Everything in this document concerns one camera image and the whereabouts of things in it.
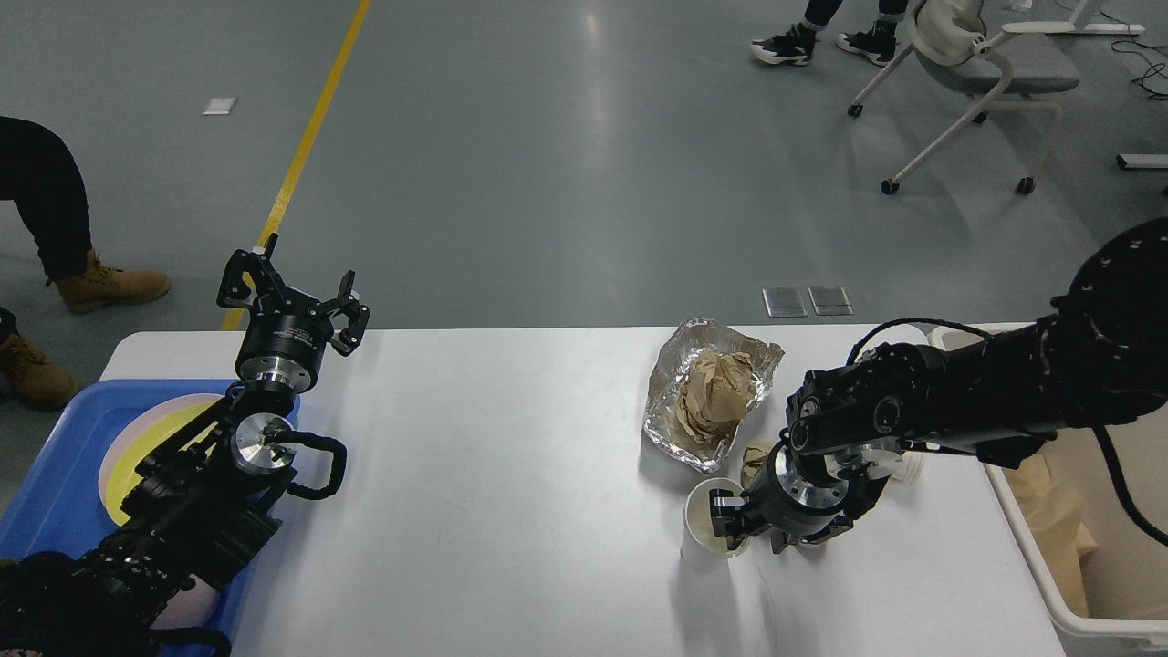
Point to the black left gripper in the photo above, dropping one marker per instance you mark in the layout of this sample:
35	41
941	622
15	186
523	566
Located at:
278	346

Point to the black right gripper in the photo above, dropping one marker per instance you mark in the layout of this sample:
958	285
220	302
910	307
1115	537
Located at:
800	513

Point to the brown paper ball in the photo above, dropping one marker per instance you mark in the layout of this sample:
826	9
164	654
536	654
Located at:
755	458

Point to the yellow plate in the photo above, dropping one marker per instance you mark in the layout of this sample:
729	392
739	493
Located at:
137	465

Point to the brown paper bag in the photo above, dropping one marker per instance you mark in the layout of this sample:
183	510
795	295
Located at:
1054	515

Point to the pink mug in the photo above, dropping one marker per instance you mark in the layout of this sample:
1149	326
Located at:
191	607

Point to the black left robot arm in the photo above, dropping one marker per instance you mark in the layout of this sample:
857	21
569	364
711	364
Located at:
201	509

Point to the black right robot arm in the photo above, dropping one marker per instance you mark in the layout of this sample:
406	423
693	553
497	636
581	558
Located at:
1097	361

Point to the crumpled aluminium foil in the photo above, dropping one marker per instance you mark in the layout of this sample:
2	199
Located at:
659	424

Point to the crumpled brown paper on foil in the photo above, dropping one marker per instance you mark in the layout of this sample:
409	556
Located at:
714	394

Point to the pink plate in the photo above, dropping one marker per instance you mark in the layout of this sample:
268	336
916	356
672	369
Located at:
128	438

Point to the tan boot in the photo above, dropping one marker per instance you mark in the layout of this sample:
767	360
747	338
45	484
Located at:
37	382
101	286

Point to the metal floor socket plate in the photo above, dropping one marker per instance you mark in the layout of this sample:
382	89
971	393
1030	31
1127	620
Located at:
784	302

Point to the seated person in black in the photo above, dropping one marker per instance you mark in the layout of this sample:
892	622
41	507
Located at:
39	175

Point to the blue plastic tray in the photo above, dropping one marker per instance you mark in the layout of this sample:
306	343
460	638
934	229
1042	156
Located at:
58	506

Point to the beige plastic bin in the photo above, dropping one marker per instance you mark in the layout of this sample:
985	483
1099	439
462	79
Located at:
1124	576

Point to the white desk leg base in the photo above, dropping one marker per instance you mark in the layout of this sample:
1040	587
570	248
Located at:
1142	161

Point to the white grey office chair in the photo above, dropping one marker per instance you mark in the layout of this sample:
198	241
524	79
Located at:
1008	68

